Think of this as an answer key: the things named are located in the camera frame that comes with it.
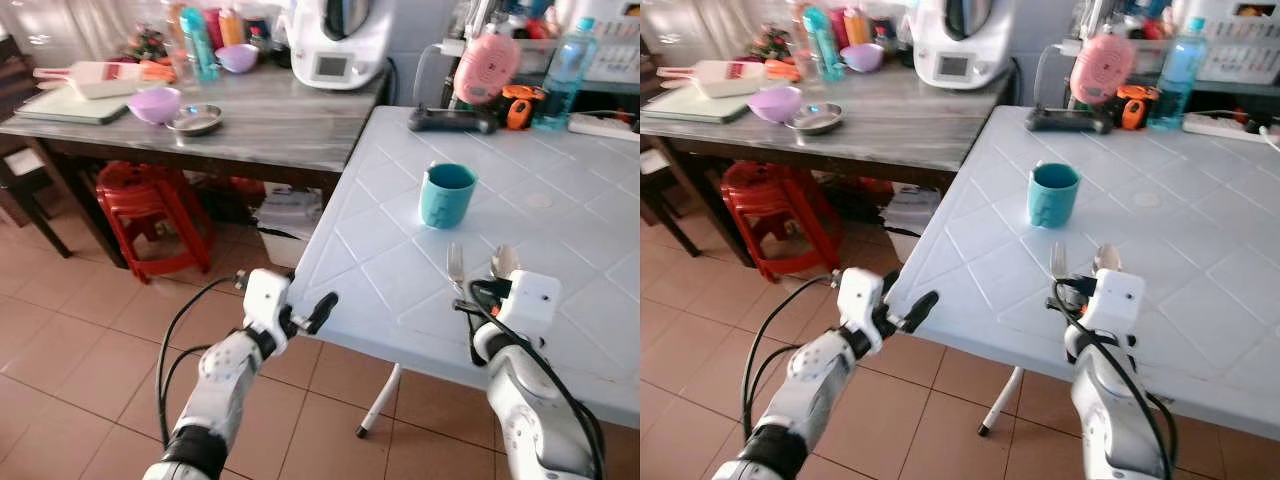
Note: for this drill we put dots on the orange sauce bottle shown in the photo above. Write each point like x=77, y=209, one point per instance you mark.
x=231, y=28
x=856, y=28

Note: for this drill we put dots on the steel fork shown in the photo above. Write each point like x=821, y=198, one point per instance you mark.
x=455, y=262
x=1058, y=260

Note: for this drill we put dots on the white plastic table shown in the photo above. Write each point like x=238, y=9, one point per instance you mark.
x=1180, y=260
x=560, y=250

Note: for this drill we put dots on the white kitchen cooking machine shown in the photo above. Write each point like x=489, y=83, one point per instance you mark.
x=965, y=45
x=340, y=45

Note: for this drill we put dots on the red lid container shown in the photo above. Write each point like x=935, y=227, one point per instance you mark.
x=212, y=28
x=838, y=28

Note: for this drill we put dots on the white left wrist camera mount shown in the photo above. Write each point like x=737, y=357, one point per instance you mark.
x=265, y=300
x=860, y=300

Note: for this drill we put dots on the grey top wooden table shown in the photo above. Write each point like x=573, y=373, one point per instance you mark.
x=900, y=120
x=280, y=120

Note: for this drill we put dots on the red plastic stool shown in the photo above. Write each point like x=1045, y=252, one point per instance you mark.
x=150, y=195
x=775, y=195

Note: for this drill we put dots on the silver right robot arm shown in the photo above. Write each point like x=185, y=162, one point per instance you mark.
x=1105, y=410
x=530, y=410

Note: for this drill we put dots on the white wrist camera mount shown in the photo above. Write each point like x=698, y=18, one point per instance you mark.
x=265, y=300
x=530, y=300
x=860, y=300
x=1115, y=300

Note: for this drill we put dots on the pale green cutting board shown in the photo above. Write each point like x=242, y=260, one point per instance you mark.
x=690, y=107
x=70, y=108

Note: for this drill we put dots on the white mandoline slicer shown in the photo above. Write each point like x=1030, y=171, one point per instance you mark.
x=100, y=78
x=720, y=78

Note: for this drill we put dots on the orange carrot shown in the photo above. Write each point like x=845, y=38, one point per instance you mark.
x=158, y=70
x=782, y=70

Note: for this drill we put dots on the teal drinking bottle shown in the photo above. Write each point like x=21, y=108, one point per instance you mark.
x=823, y=45
x=200, y=45

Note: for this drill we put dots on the steel spoon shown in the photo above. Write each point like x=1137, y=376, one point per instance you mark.
x=1107, y=258
x=505, y=260

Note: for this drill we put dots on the small purple bowl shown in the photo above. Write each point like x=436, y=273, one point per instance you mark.
x=237, y=58
x=862, y=57

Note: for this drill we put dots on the white storage box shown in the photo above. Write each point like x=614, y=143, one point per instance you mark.
x=908, y=222
x=288, y=225

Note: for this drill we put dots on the steel bowl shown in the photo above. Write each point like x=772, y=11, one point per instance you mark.
x=815, y=119
x=195, y=120

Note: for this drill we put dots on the large purple bowl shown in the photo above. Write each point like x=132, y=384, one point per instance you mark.
x=155, y=105
x=775, y=104

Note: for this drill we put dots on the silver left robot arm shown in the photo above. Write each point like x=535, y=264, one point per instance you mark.
x=225, y=375
x=805, y=375

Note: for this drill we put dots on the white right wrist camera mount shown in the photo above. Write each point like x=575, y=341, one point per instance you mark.
x=530, y=300
x=1115, y=300

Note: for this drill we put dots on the blue plastic water bottle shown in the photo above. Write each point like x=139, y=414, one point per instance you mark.
x=563, y=85
x=1177, y=85

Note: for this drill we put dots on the white power strip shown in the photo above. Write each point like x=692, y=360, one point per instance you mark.
x=1220, y=127
x=600, y=126

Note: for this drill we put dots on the small flower bouquet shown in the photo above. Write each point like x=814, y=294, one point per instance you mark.
x=772, y=45
x=148, y=45

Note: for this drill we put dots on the white curtain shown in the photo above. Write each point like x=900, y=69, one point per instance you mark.
x=710, y=25
x=70, y=25

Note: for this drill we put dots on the pink oval device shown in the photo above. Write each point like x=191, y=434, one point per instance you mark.
x=1102, y=68
x=487, y=68

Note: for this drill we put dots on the black handheld controller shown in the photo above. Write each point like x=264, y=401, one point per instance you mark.
x=450, y=120
x=1068, y=120

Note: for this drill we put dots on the teal cup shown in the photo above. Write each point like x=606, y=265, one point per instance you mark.
x=1053, y=200
x=447, y=200

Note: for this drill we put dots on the orange black tool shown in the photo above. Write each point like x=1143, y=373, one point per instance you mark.
x=522, y=108
x=1137, y=108

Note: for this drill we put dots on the white plastic basket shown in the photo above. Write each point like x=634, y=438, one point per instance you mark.
x=1245, y=55
x=615, y=50

